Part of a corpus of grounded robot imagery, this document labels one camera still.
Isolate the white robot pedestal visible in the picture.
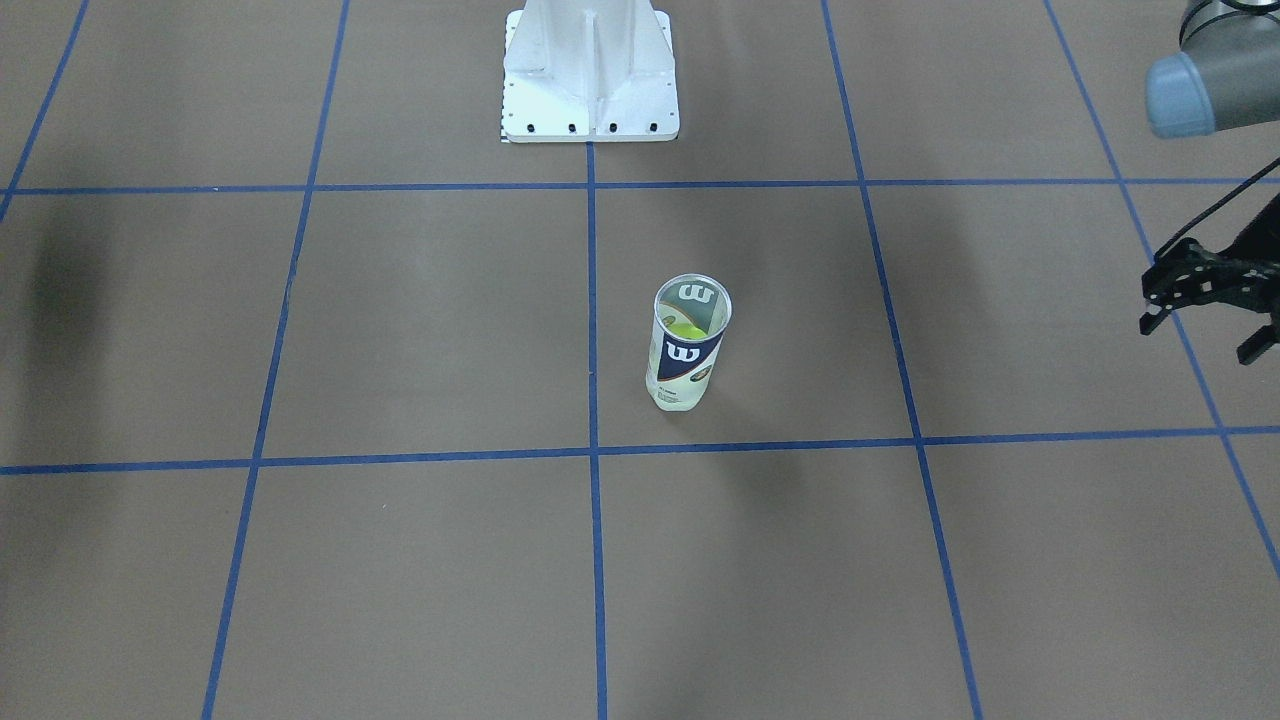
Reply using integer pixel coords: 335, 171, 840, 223
500, 1, 681, 143

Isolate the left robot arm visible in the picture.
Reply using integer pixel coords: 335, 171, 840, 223
1138, 1, 1279, 366

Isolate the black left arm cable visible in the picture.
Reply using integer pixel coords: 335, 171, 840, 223
1152, 158, 1280, 266

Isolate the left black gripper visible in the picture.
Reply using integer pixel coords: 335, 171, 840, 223
1139, 200, 1279, 366

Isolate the yellow Wilson tennis ball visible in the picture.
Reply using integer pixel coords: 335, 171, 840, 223
666, 322, 708, 340

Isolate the clear tennis ball can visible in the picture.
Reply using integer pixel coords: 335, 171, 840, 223
645, 273, 733, 413

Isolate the brown paper table cover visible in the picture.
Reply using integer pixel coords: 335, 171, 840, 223
3, 1, 1277, 719

